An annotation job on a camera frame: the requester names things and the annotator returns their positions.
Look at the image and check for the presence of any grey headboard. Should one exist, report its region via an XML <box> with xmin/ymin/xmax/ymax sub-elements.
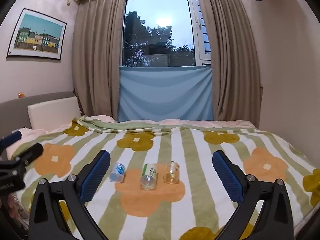
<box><xmin>0</xmin><ymin>91</ymin><xmax>75</xmax><ymax>142</ymax></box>

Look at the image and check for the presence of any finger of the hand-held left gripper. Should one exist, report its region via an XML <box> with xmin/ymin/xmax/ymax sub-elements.
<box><xmin>10</xmin><ymin>143</ymin><xmax>44</xmax><ymax>167</ymax></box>
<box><xmin>0</xmin><ymin>131</ymin><xmax>22</xmax><ymax>153</ymax></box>

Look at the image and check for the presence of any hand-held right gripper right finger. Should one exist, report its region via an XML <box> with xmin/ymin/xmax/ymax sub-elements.
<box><xmin>212</xmin><ymin>150</ymin><xmax>294</xmax><ymax>240</ymax></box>

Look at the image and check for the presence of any clear yellowish glass cup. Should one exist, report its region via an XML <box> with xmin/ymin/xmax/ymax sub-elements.
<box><xmin>163</xmin><ymin>162</ymin><xmax>180</xmax><ymax>184</ymax></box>

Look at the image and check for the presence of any white bed sheet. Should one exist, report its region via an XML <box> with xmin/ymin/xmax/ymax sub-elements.
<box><xmin>82</xmin><ymin>115</ymin><xmax>256</xmax><ymax>131</ymax></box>

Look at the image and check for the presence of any framed picture of houses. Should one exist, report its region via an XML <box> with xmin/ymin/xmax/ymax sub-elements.
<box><xmin>7</xmin><ymin>8</ymin><xmax>67</xmax><ymax>60</ymax></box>

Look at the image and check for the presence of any white frame window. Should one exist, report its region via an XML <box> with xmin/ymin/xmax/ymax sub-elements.
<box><xmin>122</xmin><ymin>0</ymin><xmax>213</xmax><ymax>68</ymax></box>

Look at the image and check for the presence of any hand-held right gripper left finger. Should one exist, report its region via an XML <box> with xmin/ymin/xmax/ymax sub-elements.
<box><xmin>29</xmin><ymin>149</ymin><xmax>112</xmax><ymax>240</ymax></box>

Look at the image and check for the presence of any striped flower print blanket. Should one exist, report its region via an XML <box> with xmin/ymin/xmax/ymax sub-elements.
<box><xmin>7</xmin><ymin>115</ymin><xmax>320</xmax><ymax>240</ymax></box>

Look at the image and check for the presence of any beige curtain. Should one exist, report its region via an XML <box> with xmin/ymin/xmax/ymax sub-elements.
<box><xmin>72</xmin><ymin>0</ymin><xmax>127</xmax><ymax>123</ymax></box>
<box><xmin>196</xmin><ymin>0</ymin><xmax>263</xmax><ymax>128</ymax></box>

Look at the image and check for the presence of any green label plastic bottle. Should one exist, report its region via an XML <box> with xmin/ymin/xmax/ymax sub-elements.
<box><xmin>139</xmin><ymin>163</ymin><xmax>158</xmax><ymax>191</ymax></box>

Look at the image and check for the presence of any light blue cloth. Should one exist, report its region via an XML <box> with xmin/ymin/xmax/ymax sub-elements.
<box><xmin>117</xmin><ymin>65</ymin><xmax>215</xmax><ymax>122</ymax></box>

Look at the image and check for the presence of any blue label plastic bottle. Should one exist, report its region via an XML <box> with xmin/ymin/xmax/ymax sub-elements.
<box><xmin>109</xmin><ymin>162</ymin><xmax>126</xmax><ymax>183</ymax></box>

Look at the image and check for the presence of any white cushion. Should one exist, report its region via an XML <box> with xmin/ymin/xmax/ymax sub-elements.
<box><xmin>27</xmin><ymin>96</ymin><xmax>82</xmax><ymax>131</ymax></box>

